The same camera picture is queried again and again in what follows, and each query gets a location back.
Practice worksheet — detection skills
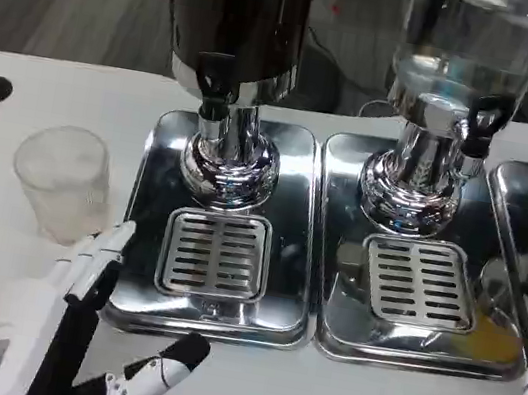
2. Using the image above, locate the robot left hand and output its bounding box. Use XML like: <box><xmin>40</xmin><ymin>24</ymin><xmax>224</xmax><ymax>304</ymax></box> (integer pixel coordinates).
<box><xmin>0</xmin><ymin>197</ymin><xmax>231</xmax><ymax>395</ymax></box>

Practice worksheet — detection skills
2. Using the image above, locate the clear ribbed glass cup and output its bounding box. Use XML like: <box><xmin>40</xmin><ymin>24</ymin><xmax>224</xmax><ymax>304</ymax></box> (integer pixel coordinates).
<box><xmin>1</xmin><ymin>116</ymin><xmax>122</xmax><ymax>252</ymax></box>

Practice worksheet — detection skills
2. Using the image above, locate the steel drip tray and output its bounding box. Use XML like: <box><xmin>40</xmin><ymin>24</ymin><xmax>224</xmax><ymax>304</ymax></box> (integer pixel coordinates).
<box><xmin>288</xmin><ymin>127</ymin><xmax>528</xmax><ymax>394</ymax></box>
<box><xmin>94</xmin><ymin>97</ymin><xmax>342</xmax><ymax>363</ymax></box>
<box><xmin>459</xmin><ymin>154</ymin><xmax>528</xmax><ymax>357</ymax></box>

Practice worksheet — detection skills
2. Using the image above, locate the black tap on clear dispenser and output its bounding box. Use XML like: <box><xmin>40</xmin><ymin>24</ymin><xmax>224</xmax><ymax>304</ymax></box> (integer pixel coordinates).
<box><xmin>454</xmin><ymin>88</ymin><xmax>518</xmax><ymax>181</ymax></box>

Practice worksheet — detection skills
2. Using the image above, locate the clear water drink dispenser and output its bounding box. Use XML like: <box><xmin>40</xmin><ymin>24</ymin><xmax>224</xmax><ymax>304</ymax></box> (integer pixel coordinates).
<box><xmin>351</xmin><ymin>0</ymin><xmax>528</xmax><ymax>254</ymax></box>

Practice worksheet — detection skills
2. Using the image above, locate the black tap on dark dispenser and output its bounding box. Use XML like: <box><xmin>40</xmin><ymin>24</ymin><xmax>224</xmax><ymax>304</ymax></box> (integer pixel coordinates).
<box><xmin>183</xmin><ymin>48</ymin><xmax>241</xmax><ymax>145</ymax></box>

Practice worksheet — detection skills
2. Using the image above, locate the dark coffee drink dispenser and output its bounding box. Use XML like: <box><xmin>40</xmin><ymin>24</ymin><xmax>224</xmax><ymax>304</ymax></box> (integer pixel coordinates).
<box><xmin>123</xmin><ymin>0</ymin><xmax>321</xmax><ymax>222</ymax></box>

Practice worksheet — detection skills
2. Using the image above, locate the black floor stand base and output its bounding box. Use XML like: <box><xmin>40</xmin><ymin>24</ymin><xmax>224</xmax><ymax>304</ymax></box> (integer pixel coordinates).
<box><xmin>290</xmin><ymin>41</ymin><xmax>355</xmax><ymax>116</ymax></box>

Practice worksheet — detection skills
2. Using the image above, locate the black floor cable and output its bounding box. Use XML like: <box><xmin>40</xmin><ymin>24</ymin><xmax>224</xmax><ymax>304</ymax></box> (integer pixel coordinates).
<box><xmin>300</xmin><ymin>25</ymin><xmax>404</xmax><ymax>99</ymax></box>

